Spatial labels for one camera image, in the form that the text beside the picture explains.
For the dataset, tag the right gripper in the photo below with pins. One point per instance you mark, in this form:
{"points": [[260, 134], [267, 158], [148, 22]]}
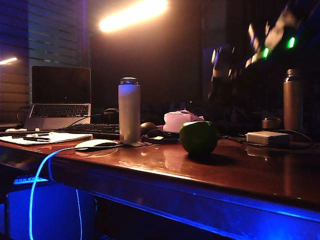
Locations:
{"points": [[222, 72]]}

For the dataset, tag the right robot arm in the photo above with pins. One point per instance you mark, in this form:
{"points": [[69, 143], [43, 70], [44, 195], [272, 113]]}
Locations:
{"points": [[277, 32]]}

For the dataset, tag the green apple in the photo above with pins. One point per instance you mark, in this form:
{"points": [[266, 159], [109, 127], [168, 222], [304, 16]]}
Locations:
{"points": [[198, 138]]}

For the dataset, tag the dark metal thermos bottle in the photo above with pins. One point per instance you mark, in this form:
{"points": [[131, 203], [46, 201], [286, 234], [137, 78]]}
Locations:
{"points": [[292, 105]]}

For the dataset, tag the white thermos bottle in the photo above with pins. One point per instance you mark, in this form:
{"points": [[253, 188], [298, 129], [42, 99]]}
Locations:
{"points": [[129, 112]]}

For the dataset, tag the flat coaster under bottle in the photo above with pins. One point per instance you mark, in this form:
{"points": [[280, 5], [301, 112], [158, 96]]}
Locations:
{"points": [[138, 144]]}

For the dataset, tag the pink white tissue pack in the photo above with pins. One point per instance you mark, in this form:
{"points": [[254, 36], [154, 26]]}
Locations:
{"points": [[176, 122]]}

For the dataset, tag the small metal cup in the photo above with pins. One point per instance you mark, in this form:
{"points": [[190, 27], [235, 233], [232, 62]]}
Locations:
{"points": [[271, 123]]}

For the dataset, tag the white power adapter box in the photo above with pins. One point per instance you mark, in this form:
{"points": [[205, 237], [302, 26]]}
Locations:
{"points": [[267, 138]]}

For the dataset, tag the dark round ball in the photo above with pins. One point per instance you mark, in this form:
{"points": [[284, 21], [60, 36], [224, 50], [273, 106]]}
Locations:
{"points": [[148, 128]]}

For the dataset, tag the bright ceiling light tube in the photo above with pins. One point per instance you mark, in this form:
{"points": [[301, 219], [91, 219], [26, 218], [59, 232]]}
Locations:
{"points": [[133, 15]]}

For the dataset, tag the black headphones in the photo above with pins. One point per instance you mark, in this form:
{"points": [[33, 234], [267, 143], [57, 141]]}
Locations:
{"points": [[111, 115]]}

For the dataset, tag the black computer keyboard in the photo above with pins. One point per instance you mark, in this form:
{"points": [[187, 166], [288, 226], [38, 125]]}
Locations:
{"points": [[93, 129]]}

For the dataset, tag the white computer mouse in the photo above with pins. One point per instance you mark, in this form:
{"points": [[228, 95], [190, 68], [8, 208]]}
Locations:
{"points": [[94, 144]]}

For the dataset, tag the silver open laptop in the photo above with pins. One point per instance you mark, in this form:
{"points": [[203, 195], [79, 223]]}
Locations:
{"points": [[61, 85]]}

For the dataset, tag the white paper notebook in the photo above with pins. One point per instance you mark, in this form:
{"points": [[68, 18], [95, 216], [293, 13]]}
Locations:
{"points": [[66, 138]]}

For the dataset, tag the window blind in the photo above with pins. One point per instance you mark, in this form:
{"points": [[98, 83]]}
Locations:
{"points": [[53, 32]]}

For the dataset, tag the black pen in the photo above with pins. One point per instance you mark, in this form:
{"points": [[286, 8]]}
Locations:
{"points": [[37, 139]]}

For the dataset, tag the black spiral binding strip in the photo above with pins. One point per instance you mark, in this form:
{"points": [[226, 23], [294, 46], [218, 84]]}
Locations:
{"points": [[27, 132]]}

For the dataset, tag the blue lit keyboard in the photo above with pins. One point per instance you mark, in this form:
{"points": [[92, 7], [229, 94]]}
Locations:
{"points": [[27, 179]]}

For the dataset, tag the small wall light strip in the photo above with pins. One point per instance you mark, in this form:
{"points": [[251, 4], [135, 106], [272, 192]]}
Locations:
{"points": [[8, 60]]}

